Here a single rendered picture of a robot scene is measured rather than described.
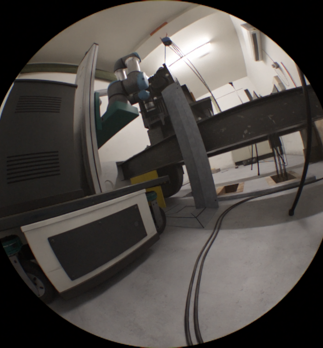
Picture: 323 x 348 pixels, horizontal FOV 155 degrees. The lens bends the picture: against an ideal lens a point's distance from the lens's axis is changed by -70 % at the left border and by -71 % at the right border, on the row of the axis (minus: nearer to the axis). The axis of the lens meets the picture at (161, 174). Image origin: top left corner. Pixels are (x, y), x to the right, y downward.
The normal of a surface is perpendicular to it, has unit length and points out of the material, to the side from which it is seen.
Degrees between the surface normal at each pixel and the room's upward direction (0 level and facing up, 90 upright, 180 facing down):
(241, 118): 90
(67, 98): 90
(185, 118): 90
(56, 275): 90
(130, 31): 180
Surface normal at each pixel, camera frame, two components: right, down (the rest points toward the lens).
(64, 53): 0.26, 0.96
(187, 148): -0.75, 0.18
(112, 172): 0.71, -0.21
